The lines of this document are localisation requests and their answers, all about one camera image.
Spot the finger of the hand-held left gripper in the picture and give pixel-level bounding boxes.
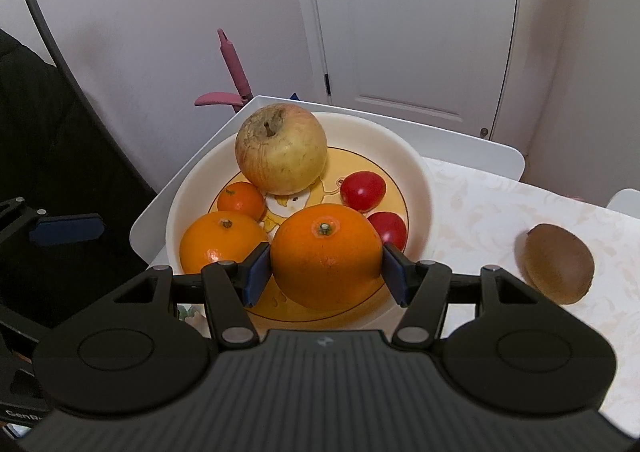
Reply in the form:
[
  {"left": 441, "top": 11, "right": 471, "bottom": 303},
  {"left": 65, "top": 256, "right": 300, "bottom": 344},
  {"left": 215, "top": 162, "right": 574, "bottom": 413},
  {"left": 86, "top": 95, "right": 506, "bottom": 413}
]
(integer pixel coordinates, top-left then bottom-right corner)
[{"left": 0, "top": 197, "right": 105, "bottom": 247}]

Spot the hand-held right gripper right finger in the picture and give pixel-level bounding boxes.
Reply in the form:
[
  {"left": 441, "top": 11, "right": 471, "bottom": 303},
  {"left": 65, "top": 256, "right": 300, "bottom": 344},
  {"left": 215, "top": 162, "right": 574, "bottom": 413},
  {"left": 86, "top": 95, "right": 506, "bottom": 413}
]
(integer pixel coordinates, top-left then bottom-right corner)
[{"left": 381, "top": 242, "right": 545, "bottom": 349}]

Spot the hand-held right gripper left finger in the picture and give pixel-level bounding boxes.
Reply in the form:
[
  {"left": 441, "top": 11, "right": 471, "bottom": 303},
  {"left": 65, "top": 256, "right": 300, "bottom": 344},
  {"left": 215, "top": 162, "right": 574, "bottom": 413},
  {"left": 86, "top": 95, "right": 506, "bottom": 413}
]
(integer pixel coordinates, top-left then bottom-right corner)
[{"left": 111, "top": 241, "right": 274, "bottom": 351}]

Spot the red cherry tomato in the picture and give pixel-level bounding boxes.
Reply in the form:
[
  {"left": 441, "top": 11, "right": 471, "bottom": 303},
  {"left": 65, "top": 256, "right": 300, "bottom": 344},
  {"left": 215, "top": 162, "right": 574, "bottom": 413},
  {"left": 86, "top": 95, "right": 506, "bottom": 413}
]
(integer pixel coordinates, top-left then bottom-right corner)
[
  {"left": 366, "top": 211, "right": 408, "bottom": 253},
  {"left": 340, "top": 171, "right": 387, "bottom": 213}
]

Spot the orange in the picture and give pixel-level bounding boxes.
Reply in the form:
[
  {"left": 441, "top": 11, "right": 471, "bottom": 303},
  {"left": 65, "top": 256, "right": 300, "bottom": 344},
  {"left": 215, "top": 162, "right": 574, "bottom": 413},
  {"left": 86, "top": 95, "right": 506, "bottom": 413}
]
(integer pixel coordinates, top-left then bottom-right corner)
[
  {"left": 179, "top": 212, "right": 271, "bottom": 275},
  {"left": 270, "top": 204, "right": 385, "bottom": 311}
]

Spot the small mandarin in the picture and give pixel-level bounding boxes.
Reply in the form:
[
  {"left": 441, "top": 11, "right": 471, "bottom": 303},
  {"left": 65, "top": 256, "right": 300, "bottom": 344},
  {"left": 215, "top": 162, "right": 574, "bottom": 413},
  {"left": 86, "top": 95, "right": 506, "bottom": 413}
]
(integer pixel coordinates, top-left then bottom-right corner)
[{"left": 217, "top": 182, "right": 266, "bottom": 223}]

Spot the large yellow-red apple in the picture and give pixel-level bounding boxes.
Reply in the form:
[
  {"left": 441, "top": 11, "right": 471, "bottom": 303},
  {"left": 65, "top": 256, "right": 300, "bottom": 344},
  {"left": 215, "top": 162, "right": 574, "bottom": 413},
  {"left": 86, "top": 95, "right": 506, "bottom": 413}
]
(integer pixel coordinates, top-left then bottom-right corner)
[{"left": 235, "top": 103, "right": 329, "bottom": 196}]

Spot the yellow duck print plate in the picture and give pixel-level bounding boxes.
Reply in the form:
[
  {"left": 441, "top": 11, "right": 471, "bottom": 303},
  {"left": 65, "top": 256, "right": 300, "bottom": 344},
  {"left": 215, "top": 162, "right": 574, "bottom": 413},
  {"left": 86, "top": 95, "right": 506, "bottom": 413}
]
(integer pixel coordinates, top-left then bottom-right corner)
[{"left": 166, "top": 112, "right": 435, "bottom": 330}]

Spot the white floral tablecloth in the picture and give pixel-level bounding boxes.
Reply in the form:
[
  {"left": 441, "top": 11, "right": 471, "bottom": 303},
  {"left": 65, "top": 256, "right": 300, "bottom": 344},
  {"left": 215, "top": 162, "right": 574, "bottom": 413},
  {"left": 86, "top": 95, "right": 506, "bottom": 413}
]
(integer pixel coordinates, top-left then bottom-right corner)
[{"left": 420, "top": 157, "right": 640, "bottom": 438}]

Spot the dark cloth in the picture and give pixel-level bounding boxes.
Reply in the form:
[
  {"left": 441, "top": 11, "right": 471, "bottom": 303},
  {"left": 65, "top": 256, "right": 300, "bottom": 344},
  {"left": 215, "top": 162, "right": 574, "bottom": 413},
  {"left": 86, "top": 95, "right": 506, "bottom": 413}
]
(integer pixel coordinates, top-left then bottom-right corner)
[{"left": 0, "top": 29, "right": 157, "bottom": 333}]

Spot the white rimmed table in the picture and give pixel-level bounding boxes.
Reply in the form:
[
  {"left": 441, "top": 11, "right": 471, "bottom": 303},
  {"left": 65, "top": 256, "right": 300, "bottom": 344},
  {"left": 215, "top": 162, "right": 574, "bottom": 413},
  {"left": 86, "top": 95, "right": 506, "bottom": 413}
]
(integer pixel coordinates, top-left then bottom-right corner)
[{"left": 130, "top": 95, "right": 640, "bottom": 267}]

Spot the brown kiwi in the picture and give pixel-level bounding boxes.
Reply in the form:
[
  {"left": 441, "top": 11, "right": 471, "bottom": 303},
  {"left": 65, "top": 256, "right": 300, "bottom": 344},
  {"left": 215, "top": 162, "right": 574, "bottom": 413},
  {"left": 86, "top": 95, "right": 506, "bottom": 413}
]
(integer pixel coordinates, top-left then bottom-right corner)
[{"left": 515, "top": 224, "right": 596, "bottom": 306}]

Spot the pink plastic stand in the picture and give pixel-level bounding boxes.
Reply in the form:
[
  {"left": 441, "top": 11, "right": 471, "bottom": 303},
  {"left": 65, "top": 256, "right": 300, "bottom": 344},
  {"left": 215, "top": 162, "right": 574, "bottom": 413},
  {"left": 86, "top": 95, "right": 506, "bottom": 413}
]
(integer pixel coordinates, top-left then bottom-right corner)
[{"left": 194, "top": 28, "right": 253, "bottom": 115}]

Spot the white panelled door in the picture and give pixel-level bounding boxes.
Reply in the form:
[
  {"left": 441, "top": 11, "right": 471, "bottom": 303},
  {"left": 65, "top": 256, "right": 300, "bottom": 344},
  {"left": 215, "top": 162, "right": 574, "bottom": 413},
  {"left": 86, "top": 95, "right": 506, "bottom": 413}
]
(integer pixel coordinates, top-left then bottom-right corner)
[{"left": 287, "top": 0, "right": 538, "bottom": 143}]

